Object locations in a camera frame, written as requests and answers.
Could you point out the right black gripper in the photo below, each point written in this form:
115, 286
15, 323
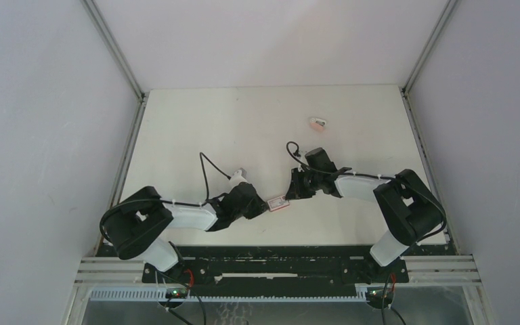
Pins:
295, 191

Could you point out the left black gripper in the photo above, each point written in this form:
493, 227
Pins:
259, 206

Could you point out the red white staple box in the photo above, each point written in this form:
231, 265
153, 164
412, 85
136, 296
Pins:
277, 203

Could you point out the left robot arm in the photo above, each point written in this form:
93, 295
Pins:
134, 226

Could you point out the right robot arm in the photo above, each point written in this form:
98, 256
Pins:
410, 210

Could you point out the far pink stapler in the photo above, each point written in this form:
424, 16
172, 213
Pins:
317, 124

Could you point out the left circuit board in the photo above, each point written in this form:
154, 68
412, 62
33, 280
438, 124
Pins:
176, 293

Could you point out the circuit board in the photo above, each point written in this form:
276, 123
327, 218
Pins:
378, 295
176, 293

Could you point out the right circuit board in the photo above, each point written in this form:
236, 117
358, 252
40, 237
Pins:
378, 295

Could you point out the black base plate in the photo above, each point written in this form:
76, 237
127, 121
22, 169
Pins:
286, 288

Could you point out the aluminium rail frame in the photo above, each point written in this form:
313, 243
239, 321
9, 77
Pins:
409, 271

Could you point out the right corner aluminium post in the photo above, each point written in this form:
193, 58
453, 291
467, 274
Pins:
431, 43

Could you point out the corner aluminium post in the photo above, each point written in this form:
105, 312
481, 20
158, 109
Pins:
431, 43
115, 51

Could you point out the left corner aluminium post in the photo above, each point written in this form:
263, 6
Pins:
115, 51

